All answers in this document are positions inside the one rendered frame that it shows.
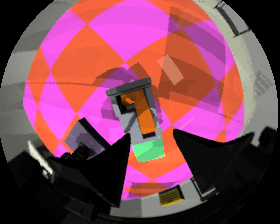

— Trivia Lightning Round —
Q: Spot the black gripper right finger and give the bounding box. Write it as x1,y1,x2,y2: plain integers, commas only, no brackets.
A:
172,128,255,194

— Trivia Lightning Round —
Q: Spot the orange l-shaped part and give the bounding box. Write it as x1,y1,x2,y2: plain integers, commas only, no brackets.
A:
120,88,156,133

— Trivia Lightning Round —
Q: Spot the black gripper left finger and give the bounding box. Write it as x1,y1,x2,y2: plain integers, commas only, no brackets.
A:
46,133,131,208

